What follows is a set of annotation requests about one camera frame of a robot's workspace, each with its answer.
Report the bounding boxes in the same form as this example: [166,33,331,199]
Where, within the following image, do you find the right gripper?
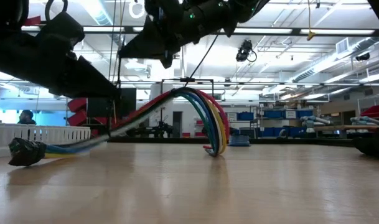
[119,12,208,69]

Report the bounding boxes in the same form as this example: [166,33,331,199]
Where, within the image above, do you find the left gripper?
[0,30,121,98]

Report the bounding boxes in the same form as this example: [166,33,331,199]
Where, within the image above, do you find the white slotted cable duct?
[0,122,92,149]

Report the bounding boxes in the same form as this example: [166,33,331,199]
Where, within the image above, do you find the black wire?
[114,86,193,131]

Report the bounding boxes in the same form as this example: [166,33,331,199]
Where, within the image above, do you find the black tape wrap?
[7,137,48,167]

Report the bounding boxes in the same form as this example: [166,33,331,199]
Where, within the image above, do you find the multicoloured wire bundle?
[45,89,228,158]

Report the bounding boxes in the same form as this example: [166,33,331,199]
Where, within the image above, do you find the red tag on left arm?
[23,15,42,27]

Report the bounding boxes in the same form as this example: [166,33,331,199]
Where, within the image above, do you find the red storage bins stack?
[67,96,88,138]

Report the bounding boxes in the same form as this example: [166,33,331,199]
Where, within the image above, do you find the black monitor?
[87,87,138,125]

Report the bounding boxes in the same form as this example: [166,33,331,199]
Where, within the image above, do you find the person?
[17,109,37,126]

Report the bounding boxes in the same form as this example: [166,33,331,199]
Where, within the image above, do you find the blue storage bin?
[296,109,314,119]
[236,111,255,121]
[263,109,286,119]

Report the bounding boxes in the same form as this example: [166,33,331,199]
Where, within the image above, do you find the black overhead light bar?
[21,26,379,36]

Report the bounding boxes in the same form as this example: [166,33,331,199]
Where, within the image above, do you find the yellow hanging tag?
[306,0,317,42]

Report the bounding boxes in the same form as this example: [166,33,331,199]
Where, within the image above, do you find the wooden bench top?
[313,124,379,131]

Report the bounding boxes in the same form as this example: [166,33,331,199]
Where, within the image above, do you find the red storage bin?
[359,104,379,118]

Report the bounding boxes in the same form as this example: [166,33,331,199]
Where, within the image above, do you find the white hanging ring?
[128,0,146,19]

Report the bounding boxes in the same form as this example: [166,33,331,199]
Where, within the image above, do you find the black hanging cable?
[107,0,118,90]
[116,0,127,90]

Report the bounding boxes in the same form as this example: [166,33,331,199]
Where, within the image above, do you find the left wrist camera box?
[36,11,86,60]

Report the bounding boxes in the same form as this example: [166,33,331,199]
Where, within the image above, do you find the black station frame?
[159,77,215,138]

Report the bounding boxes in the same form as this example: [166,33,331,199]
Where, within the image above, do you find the black overhead camera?
[235,39,258,63]

